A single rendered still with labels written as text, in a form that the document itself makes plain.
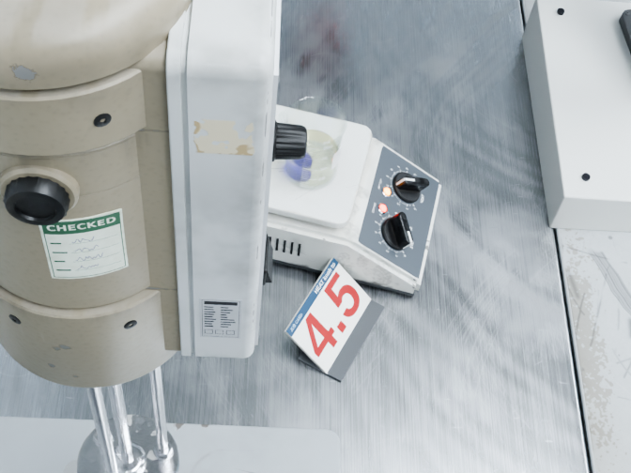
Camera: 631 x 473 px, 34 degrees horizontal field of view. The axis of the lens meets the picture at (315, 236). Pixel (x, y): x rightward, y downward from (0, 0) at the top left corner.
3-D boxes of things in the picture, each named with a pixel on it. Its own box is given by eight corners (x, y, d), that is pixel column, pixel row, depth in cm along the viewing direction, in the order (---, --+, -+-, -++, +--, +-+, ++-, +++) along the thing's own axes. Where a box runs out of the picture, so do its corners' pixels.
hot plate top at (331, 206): (373, 132, 99) (375, 127, 98) (346, 232, 92) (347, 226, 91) (253, 103, 99) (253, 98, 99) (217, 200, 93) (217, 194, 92)
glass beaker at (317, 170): (338, 150, 96) (347, 92, 90) (339, 196, 93) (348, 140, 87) (274, 146, 96) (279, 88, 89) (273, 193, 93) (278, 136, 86)
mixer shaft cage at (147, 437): (184, 434, 74) (173, 243, 53) (176, 528, 70) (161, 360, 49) (88, 431, 73) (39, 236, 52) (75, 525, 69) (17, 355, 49)
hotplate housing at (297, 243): (438, 195, 105) (453, 146, 98) (415, 302, 98) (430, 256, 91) (228, 144, 106) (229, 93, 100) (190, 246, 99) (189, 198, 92)
